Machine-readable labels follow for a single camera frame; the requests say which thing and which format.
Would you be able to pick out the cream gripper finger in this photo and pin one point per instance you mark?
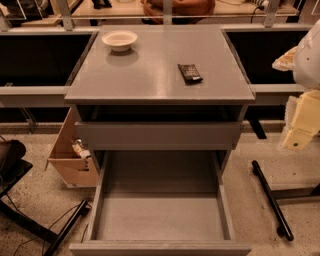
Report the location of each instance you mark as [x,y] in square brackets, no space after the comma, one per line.
[302,118]
[286,61]

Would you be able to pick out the dark rxbar chocolate wrapper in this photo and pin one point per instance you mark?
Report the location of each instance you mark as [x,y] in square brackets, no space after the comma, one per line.
[190,73]

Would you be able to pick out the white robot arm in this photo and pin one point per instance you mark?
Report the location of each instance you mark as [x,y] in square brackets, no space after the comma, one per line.
[306,70]

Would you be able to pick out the closed grey top drawer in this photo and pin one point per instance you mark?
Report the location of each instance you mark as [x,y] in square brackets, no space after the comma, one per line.
[159,135]

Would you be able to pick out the grey drawer cabinet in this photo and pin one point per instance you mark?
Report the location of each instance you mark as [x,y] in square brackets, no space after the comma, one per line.
[147,86]

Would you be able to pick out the open grey middle drawer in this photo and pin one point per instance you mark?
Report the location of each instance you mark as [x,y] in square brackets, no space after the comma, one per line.
[160,203]

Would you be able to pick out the black stand leg right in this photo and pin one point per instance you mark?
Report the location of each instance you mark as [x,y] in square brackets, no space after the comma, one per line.
[283,229]

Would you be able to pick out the black stand leg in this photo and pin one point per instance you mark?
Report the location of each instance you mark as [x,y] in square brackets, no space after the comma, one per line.
[78,210]
[283,229]

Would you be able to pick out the brown leather bag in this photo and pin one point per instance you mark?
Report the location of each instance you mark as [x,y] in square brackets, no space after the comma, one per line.
[184,11]

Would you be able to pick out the white paper bowl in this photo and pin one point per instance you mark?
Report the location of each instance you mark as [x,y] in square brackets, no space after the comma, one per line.
[120,40]

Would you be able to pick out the small object in box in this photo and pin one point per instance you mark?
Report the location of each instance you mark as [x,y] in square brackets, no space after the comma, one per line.
[79,149]

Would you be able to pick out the open cardboard box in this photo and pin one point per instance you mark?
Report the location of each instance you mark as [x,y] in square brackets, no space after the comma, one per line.
[74,170]

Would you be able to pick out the black stand leg left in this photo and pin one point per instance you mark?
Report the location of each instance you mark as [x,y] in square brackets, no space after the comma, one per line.
[78,210]

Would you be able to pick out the black chair base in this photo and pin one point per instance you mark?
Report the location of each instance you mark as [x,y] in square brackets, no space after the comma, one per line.
[12,168]

